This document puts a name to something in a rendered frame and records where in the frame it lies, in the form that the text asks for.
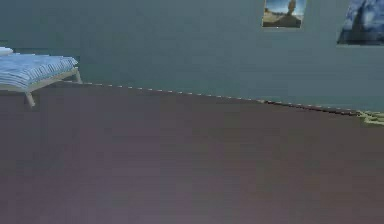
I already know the framed landscape picture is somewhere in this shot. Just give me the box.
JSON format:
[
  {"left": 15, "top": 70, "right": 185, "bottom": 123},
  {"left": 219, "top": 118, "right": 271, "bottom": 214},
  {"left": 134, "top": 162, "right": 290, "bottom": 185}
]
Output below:
[{"left": 261, "top": 0, "right": 308, "bottom": 30}]

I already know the bed with blue striped cover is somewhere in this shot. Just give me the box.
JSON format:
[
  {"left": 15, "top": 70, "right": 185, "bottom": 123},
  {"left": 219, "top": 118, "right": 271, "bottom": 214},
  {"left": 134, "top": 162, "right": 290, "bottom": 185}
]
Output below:
[{"left": 0, "top": 53, "right": 83, "bottom": 108}]

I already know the pale green leafy plant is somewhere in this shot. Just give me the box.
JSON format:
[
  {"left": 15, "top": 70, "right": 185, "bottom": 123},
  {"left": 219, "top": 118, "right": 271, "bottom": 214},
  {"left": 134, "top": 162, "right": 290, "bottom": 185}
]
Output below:
[{"left": 357, "top": 110, "right": 384, "bottom": 127}]

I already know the framed blue cloudy picture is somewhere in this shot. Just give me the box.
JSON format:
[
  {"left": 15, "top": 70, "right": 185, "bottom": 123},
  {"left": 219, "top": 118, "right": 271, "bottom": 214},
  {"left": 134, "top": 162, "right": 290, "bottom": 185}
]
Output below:
[{"left": 336, "top": 0, "right": 384, "bottom": 47}]

